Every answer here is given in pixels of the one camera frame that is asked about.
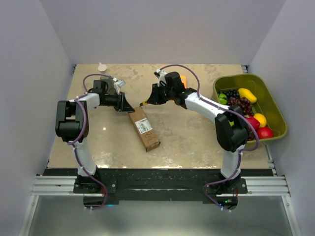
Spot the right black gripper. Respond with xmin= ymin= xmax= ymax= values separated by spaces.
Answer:
xmin=148 ymin=83 xmax=175 ymax=106

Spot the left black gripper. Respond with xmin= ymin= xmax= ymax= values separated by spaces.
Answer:
xmin=102 ymin=92 xmax=134 ymax=113

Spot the yellow utility knife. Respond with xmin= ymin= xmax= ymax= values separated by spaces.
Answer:
xmin=139 ymin=101 xmax=148 ymax=107

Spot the brown cardboard express box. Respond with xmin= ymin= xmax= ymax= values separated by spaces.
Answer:
xmin=128 ymin=107 xmax=160 ymax=152

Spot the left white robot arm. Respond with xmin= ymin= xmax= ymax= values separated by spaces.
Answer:
xmin=55 ymin=78 xmax=135 ymax=193

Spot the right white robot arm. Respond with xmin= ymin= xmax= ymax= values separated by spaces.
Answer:
xmin=146 ymin=69 xmax=250 ymax=193

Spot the orange small carton box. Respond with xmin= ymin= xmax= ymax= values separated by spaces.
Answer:
xmin=180 ymin=75 xmax=187 ymax=88

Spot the clear bottle with white cap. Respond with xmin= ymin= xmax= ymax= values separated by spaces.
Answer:
xmin=97 ymin=62 xmax=111 ymax=80

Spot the green pear fruit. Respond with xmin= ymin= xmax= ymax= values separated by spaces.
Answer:
xmin=218 ymin=92 xmax=228 ymax=105

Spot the dark purple grape bunch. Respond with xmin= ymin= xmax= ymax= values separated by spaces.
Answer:
xmin=217 ymin=89 xmax=240 ymax=99

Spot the yellow mango fruit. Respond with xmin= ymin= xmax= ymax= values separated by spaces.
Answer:
xmin=238 ymin=88 xmax=257 ymax=103

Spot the red grape bunch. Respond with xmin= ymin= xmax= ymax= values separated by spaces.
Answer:
xmin=228 ymin=97 xmax=254 ymax=116

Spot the red pepper fruit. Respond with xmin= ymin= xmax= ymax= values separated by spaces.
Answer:
xmin=245 ymin=116 xmax=260 ymax=131

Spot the yellow lemon fruit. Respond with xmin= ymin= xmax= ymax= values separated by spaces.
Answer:
xmin=253 ymin=113 xmax=267 ymax=128

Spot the olive green plastic bin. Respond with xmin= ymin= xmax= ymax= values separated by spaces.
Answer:
xmin=212 ymin=73 xmax=288 ymax=144

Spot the red apple fruit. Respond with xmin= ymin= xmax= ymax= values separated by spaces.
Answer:
xmin=256 ymin=126 xmax=274 ymax=140

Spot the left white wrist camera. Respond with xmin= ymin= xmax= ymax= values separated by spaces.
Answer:
xmin=112 ymin=77 xmax=126 ymax=94

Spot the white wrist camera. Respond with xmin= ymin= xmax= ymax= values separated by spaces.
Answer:
xmin=154 ymin=69 xmax=166 ymax=87
xmin=112 ymin=77 xmax=126 ymax=94

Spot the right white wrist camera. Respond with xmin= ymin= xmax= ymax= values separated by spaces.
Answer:
xmin=154 ymin=69 xmax=166 ymax=87

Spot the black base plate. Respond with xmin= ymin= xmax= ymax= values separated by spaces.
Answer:
xmin=72 ymin=168 xmax=248 ymax=206

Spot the aluminium rail frame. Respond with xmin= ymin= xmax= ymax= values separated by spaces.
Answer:
xmin=31 ymin=176 xmax=290 ymax=197

